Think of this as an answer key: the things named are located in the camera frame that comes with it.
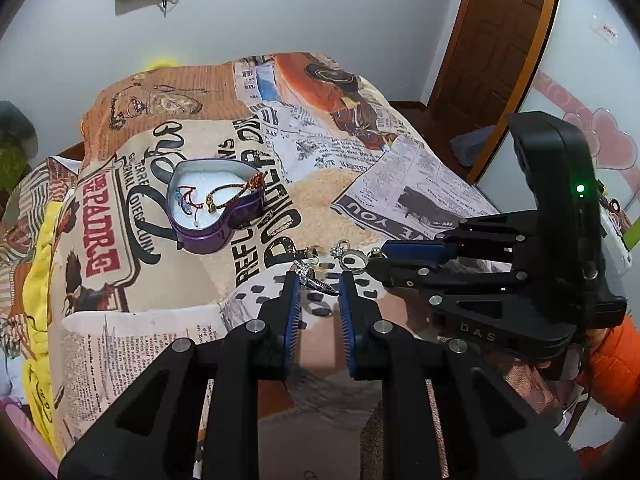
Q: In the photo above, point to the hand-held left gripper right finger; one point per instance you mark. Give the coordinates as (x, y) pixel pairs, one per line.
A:
(347, 325)

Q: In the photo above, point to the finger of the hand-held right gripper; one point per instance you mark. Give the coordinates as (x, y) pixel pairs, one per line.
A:
(415, 250)
(400, 275)

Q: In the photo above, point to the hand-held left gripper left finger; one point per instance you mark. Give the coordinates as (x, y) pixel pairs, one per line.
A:
(294, 317)

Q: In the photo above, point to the purple heart-shaped tin box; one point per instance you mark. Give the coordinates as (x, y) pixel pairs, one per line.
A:
(215, 210)

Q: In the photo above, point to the grey cloth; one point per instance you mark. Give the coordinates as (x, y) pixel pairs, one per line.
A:
(475, 146)

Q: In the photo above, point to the printed newspaper-pattern blanket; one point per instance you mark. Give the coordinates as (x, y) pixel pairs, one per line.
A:
(150, 320)

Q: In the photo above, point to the brown wooden door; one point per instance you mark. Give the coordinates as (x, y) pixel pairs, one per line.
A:
(495, 50)

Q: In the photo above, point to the yellow cloth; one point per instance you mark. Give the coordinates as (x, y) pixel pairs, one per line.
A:
(161, 64)

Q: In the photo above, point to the pink bed sheet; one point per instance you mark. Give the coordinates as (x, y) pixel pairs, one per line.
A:
(25, 435)

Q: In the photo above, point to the dark green plush object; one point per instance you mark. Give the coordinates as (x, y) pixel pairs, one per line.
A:
(15, 150)

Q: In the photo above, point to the pink heart wall decal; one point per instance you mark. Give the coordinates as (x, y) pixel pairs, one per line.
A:
(600, 130)

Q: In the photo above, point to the white wall sticker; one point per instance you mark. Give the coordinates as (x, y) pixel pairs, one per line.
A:
(607, 31)

